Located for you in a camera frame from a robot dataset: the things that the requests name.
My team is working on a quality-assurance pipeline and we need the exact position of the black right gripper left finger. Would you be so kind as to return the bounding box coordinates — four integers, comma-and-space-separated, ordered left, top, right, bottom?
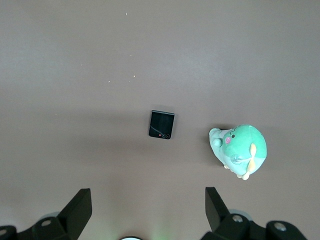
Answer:
0, 187, 93, 240

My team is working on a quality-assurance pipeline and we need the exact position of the green dinosaur plush toy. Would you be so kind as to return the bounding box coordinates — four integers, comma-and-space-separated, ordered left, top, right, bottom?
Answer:
208, 123, 268, 182

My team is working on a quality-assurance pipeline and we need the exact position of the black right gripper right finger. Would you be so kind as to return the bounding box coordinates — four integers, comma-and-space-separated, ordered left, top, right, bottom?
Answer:
201, 186, 309, 240

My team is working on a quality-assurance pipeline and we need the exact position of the black flip phone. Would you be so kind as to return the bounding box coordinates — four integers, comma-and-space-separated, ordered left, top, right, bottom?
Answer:
148, 109, 176, 140

